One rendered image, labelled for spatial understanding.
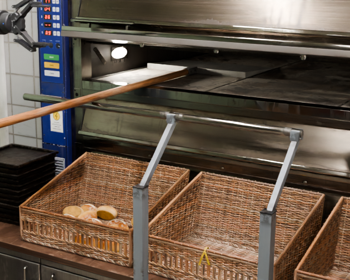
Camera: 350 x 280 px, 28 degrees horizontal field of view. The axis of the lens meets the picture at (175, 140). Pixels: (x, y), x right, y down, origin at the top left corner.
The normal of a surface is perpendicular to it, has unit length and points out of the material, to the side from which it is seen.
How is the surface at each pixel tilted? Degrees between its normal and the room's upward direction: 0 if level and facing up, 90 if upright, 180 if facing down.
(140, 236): 90
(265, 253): 90
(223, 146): 70
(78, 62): 90
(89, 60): 90
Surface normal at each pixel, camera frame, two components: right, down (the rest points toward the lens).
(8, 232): 0.01, -0.97
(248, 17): -0.47, -0.14
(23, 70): -0.51, 0.21
